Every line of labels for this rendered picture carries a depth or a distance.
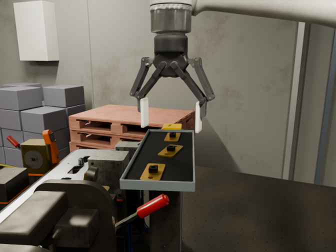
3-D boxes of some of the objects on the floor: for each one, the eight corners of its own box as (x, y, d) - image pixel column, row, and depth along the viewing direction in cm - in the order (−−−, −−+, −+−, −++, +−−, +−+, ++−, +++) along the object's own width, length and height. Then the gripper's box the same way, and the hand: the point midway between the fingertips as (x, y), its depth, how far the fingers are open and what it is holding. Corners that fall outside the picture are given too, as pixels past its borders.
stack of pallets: (196, 182, 323) (197, 110, 303) (169, 216, 256) (169, 126, 236) (112, 167, 364) (109, 103, 345) (71, 193, 297) (64, 115, 278)
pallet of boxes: (90, 163, 377) (84, 85, 353) (50, 184, 317) (40, 92, 292) (31, 153, 416) (23, 82, 392) (-14, 170, 356) (-27, 87, 331)
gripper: (230, 34, 63) (226, 130, 68) (128, 36, 72) (131, 121, 77) (224, 32, 56) (219, 138, 62) (112, 34, 65) (116, 128, 70)
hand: (170, 124), depth 69 cm, fingers open, 13 cm apart
